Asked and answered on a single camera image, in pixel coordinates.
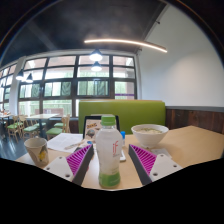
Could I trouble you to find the large black-framed window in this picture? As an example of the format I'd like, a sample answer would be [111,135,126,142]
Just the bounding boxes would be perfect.
[0,54,138,118]

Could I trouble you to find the printed paper cup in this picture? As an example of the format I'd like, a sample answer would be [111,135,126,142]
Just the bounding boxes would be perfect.
[23,137,50,168]

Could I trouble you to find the curved linear ceiling light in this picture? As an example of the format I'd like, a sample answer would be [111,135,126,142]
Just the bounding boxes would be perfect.
[83,38,168,54]

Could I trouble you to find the white ceramic bowl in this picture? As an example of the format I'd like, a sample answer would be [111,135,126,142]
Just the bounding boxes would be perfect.
[130,123,170,149]

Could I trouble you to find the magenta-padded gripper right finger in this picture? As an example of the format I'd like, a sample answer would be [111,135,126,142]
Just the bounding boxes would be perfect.
[128,143,183,186]

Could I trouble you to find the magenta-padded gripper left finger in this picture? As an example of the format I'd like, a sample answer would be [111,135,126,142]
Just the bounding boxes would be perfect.
[43,143,95,187]

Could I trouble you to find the wooden chairs with green seats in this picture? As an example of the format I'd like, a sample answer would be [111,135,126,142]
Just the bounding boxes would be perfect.
[6,114,72,141]

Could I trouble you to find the small blue-capped white bottle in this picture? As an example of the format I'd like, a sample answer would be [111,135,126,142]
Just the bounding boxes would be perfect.
[119,130,127,148]

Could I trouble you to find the black pendant lamps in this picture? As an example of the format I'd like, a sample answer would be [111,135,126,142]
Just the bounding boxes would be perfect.
[15,48,104,84]

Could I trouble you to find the green-capped white drink bottle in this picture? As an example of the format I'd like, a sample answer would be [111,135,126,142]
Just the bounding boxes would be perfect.
[95,114,124,189]

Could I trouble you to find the green upholstered booth bench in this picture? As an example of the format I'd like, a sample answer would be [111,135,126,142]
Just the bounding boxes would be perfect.
[78,99,167,135]

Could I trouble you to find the white paper sheets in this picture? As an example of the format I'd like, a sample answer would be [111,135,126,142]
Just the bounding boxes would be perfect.
[46,133,86,154]

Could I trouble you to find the light wooden dining table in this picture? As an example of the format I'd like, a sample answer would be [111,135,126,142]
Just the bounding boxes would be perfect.
[25,113,60,138]

